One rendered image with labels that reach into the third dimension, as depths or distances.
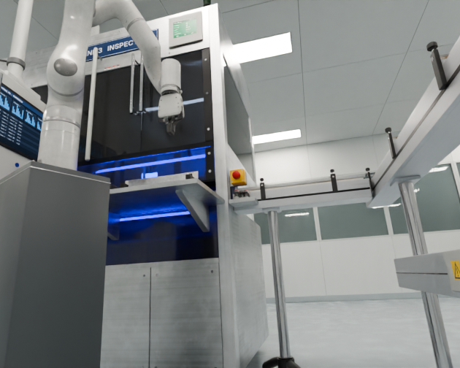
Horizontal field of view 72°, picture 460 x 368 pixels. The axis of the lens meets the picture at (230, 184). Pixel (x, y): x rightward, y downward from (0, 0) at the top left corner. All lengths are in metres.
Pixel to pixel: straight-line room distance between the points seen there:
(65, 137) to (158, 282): 0.83
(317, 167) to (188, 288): 5.08
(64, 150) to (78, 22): 0.52
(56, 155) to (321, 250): 5.37
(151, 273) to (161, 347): 0.34
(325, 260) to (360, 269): 0.59
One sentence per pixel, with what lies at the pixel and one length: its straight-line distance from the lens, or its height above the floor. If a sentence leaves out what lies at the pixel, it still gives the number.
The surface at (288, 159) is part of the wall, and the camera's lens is 6.46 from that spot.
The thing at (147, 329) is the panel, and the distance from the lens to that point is 1.70.
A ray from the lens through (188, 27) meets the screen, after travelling 2.14.
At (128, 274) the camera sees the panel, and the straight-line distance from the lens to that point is 1.74.
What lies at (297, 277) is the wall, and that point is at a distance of 6.09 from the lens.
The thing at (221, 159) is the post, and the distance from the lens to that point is 1.64.
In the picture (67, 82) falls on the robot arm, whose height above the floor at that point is 1.18.
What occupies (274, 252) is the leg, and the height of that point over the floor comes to 0.62.
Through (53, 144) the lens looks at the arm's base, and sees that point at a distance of 1.19.
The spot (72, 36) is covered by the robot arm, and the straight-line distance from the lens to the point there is 1.42.
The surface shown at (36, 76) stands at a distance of 2.61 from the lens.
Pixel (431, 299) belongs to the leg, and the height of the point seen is 0.40.
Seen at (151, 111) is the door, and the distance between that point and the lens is 1.94.
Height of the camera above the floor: 0.52
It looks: 16 degrees up
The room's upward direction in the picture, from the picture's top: 3 degrees counter-clockwise
